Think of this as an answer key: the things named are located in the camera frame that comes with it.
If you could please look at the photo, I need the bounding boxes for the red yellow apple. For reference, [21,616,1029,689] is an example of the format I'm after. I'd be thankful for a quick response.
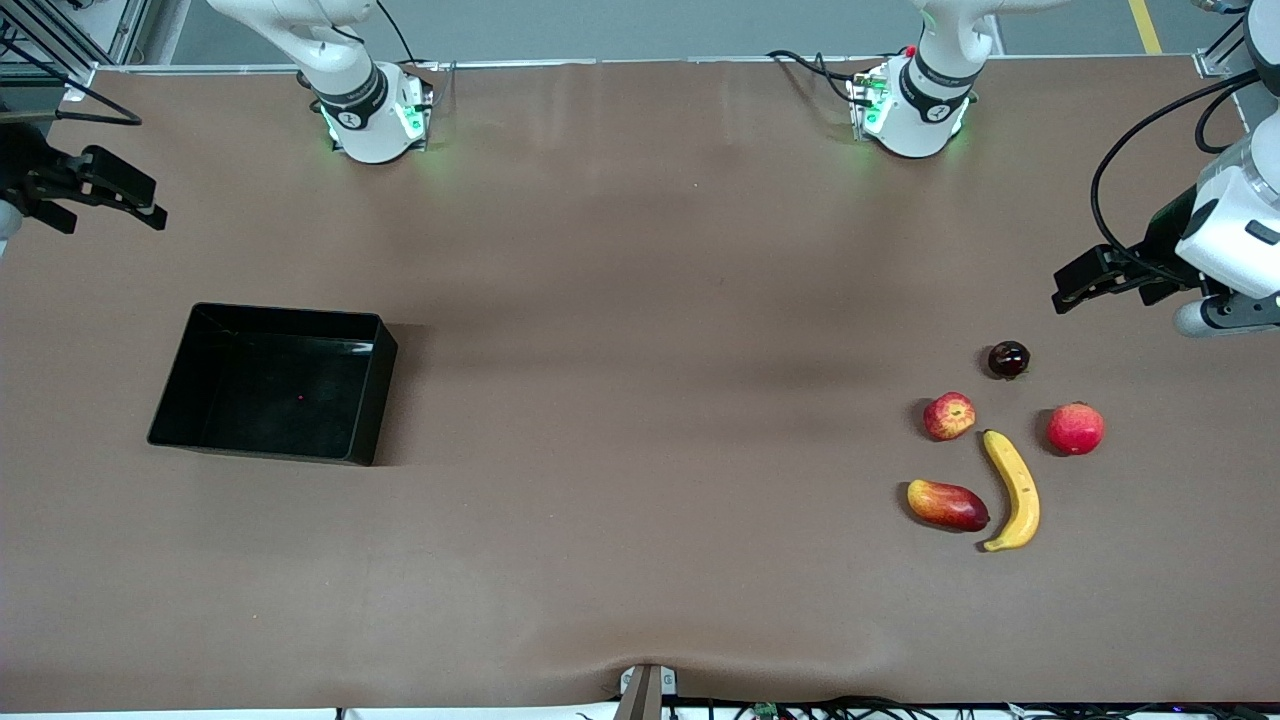
[922,391,978,442]

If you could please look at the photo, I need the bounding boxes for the yellow banana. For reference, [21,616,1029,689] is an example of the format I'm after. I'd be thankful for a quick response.
[980,429,1042,553]

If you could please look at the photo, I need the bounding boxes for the black plastic box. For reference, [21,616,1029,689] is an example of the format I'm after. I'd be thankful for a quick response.
[147,302,399,468]

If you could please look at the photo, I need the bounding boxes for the dark purple plum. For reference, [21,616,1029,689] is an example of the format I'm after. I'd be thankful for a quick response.
[987,340,1032,381]

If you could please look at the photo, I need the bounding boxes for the round red peach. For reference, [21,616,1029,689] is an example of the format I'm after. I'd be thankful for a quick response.
[1046,401,1107,458]

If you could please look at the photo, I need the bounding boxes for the red yellow mango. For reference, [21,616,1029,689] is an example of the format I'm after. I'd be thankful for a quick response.
[906,479,991,534]

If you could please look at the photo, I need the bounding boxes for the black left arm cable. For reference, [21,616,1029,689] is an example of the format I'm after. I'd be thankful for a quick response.
[1089,68,1263,293]

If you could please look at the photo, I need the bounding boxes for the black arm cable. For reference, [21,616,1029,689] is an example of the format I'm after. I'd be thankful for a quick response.
[0,20,143,127]
[1089,68,1263,293]

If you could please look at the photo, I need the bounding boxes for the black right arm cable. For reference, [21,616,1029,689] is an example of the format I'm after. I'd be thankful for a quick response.
[0,20,143,127]

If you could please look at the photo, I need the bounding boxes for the aluminium frame profile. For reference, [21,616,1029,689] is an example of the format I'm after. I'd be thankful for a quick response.
[0,0,153,101]

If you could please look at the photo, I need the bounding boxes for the aluminium corner bracket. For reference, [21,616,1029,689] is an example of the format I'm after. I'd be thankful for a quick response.
[1194,0,1253,78]

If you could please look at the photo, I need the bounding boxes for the black right base cable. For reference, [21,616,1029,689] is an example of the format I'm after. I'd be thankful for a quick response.
[374,0,442,73]

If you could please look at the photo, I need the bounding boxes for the black base cable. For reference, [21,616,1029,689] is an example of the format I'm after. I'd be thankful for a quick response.
[766,49,873,107]
[374,0,442,73]

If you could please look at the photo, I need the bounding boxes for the black left base cable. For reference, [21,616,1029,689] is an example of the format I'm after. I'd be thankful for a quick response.
[766,49,873,107]

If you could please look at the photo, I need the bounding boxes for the metal table edge rail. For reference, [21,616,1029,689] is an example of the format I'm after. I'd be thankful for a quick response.
[60,54,1213,77]

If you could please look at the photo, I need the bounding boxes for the grey table clamp mount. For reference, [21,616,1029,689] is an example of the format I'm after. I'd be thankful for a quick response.
[614,663,680,720]

